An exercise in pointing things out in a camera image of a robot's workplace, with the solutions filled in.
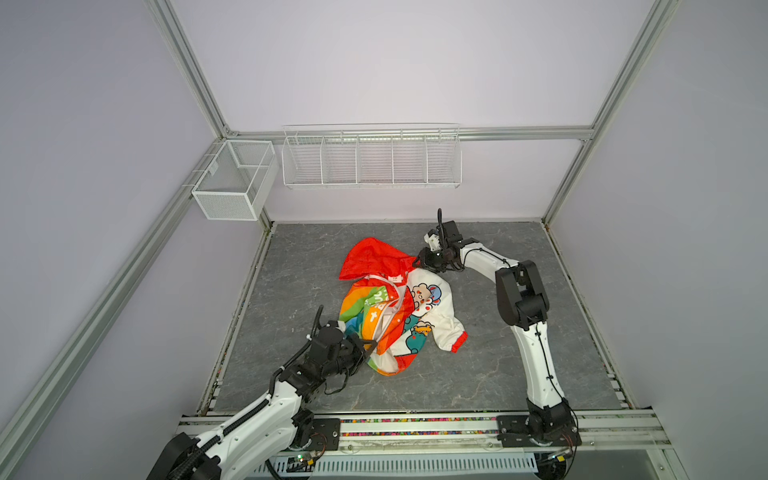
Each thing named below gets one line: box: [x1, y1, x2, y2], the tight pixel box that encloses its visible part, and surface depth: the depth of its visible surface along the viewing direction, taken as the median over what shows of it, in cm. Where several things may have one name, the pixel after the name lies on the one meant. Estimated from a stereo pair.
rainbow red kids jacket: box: [339, 237, 469, 376], surface depth 92 cm
